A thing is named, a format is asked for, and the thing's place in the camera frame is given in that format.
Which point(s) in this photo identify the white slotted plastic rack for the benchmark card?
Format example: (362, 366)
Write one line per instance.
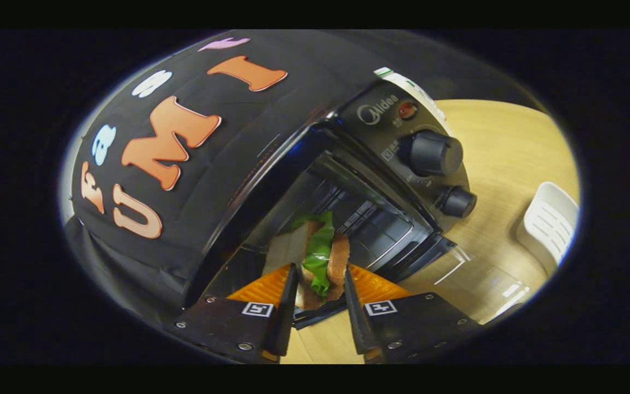
(550, 219)

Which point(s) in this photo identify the white bread toaster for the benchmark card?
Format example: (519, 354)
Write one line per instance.
(402, 81)

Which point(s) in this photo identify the black toaster oven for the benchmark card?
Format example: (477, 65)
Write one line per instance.
(380, 131)

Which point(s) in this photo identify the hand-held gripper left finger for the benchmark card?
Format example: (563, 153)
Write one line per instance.
(286, 317)

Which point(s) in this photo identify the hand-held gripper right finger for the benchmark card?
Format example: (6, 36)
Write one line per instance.
(356, 317)

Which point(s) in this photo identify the white bread lettuce sandwich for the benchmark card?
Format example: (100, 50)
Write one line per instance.
(320, 251)

